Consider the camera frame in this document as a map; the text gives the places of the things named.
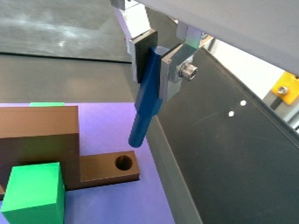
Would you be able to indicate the yellow frame bracket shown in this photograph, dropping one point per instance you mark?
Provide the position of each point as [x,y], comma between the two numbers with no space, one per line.
[286,88]

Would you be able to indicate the blue peg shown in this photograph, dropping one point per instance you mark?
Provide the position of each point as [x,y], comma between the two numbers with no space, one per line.
[147,102]

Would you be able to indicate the brown L-shaped bracket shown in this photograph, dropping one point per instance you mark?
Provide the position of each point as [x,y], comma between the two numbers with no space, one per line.
[94,170]

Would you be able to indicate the purple base block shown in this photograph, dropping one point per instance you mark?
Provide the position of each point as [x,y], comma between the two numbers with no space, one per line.
[134,202]

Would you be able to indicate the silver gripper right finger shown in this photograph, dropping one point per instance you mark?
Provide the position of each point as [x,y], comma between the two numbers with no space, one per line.
[175,58]

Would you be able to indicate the green block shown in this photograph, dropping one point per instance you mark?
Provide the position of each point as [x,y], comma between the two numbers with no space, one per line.
[30,165]

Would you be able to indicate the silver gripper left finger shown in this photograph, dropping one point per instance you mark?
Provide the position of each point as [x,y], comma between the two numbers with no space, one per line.
[141,36]

